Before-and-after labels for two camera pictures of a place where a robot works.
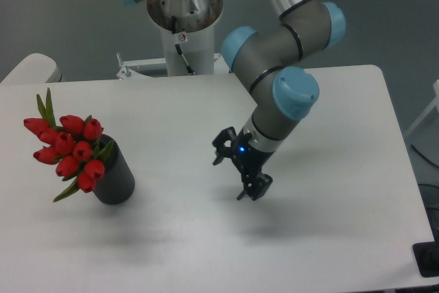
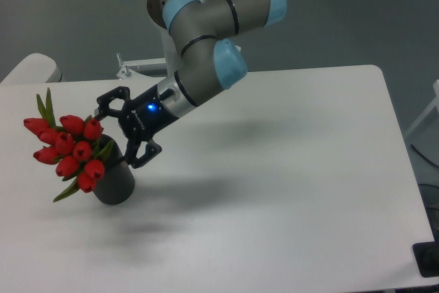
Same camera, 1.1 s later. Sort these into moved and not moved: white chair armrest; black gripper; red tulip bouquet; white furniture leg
Moved: black gripper
Not moved: white furniture leg; white chair armrest; red tulip bouquet
